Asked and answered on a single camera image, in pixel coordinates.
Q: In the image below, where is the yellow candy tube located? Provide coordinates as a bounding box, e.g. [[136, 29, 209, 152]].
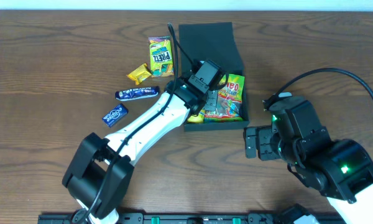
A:
[[187, 114, 205, 124]]

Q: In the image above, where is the small yellow candy wrapper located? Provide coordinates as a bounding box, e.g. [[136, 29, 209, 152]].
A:
[[127, 63, 152, 85]]

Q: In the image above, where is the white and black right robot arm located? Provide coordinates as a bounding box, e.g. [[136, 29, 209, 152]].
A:
[[244, 96, 373, 223]]

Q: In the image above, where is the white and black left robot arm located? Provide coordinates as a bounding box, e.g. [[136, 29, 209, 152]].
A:
[[62, 78, 227, 223]]

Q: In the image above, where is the Haribo gummy worms bag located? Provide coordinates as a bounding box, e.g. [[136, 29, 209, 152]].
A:
[[204, 74, 245, 123]]

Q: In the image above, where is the black open gift box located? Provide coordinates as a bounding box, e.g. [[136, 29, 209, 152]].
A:
[[178, 22, 250, 132]]

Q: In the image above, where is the green Pretz snack packet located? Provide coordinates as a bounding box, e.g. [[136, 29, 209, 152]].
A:
[[149, 36, 174, 77]]

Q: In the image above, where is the blue Dairy Milk chocolate bar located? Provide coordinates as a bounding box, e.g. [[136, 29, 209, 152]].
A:
[[114, 86, 160, 101]]

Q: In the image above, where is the blue Eclipse mints tin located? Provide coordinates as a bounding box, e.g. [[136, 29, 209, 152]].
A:
[[102, 103, 129, 128]]

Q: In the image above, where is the black mounting rail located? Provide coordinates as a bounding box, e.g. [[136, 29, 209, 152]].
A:
[[37, 203, 346, 224]]

